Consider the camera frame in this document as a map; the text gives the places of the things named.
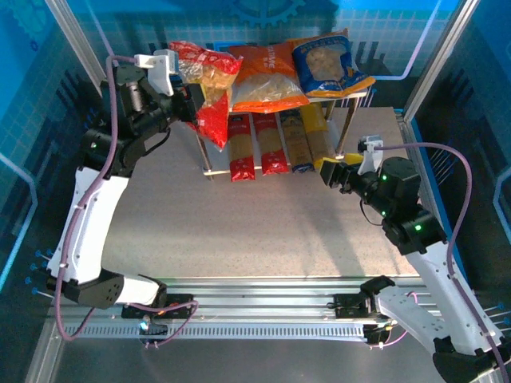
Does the red macaroni bag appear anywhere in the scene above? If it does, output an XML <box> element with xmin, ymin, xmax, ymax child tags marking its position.
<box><xmin>167</xmin><ymin>41</ymin><xmax>244</xmax><ymax>151</ymax></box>

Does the yellow spaghetti pack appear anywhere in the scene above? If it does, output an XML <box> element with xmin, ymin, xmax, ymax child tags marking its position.
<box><xmin>299</xmin><ymin>103</ymin><xmax>340</xmax><ymax>171</ymax></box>

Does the dark blue spaghetti pack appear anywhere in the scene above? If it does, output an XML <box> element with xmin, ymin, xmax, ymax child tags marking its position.
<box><xmin>278</xmin><ymin>109</ymin><xmax>316</xmax><ymax>175</ymax></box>

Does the red spaghetti pack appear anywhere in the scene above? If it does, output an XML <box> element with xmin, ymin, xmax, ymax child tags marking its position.
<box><xmin>226</xmin><ymin>113</ymin><xmax>256</xmax><ymax>183</ymax></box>
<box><xmin>252</xmin><ymin>113</ymin><xmax>289</xmax><ymax>176</ymax></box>

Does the orange pasta bag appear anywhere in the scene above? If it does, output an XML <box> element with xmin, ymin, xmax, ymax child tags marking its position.
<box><xmin>227</xmin><ymin>41</ymin><xmax>311</xmax><ymax>115</ymax></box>

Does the blue pasta bag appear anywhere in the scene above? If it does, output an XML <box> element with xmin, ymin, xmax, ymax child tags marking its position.
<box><xmin>287</xmin><ymin>28</ymin><xmax>376</xmax><ymax>99</ymax></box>

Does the white two-tier shelf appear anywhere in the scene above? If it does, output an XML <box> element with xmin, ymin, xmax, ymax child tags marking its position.
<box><xmin>193</xmin><ymin>89</ymin><xmax>370</xmax><ymax>181</ymax></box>

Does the small black controller box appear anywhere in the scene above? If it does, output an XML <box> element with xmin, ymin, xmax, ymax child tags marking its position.
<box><xmin>137</xmin><ymin>322</ymin><xmax>168</xmax><ymax>337</ymax></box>
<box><xmin>363</xmin><ymin>325</ymin><xmax>390</xmax><ymax>345</ymax></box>

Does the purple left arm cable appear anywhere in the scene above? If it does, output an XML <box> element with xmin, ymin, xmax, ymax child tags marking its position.
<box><xmin>54</xmin><ymin>55</ymin><xmax>200</xmax><ymax>348</ymax></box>

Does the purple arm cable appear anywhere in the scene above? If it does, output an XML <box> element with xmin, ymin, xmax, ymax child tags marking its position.
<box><xmin>369</xmin><ymin>142</ymin><xmax>508</xmax><ymax>376</ymax></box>
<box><xmin>54</xmin><ymin>55</ymin><xmax>200</xmax><ymax>348</ymax></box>

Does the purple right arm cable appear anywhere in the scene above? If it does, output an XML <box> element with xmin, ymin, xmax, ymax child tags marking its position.
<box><xmin>369</xmin><ymin>142</ymin><xmax>508</xmax><ymax>376</ymax></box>

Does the aluminium enclosure post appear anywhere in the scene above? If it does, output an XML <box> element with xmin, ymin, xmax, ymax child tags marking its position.
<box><xmin>402</xmin><ymin>0</ymin><xmax>481</xmax><ymax>119</ymax></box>
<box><xmin>44</xmin><ymin>0</ymin><xmax>125</xmax><ymax>119</ymax></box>

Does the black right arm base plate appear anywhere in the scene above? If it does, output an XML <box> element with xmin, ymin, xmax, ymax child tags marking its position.
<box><xmin>333</xmin><ymin>293</ymin><xmax>384</xmax><ymax>320</ymax></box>

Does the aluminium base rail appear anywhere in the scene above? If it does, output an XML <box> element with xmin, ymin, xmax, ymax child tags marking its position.
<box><xmin>79</xmin><ymin>277</ymin><xmax>478</xmax><ymax>324</ymax></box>

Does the white slotted cable duct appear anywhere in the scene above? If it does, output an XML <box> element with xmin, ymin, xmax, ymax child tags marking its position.
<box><xmin>63</xmin><ymin>321</ymin><xmax>380</xmax><ymax>343</ymax></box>

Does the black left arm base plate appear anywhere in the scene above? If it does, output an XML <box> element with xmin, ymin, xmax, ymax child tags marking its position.
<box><xmin>121</xmin><ymin>293</ymin><xmax>196</xmax><ymax>320</ymax></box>

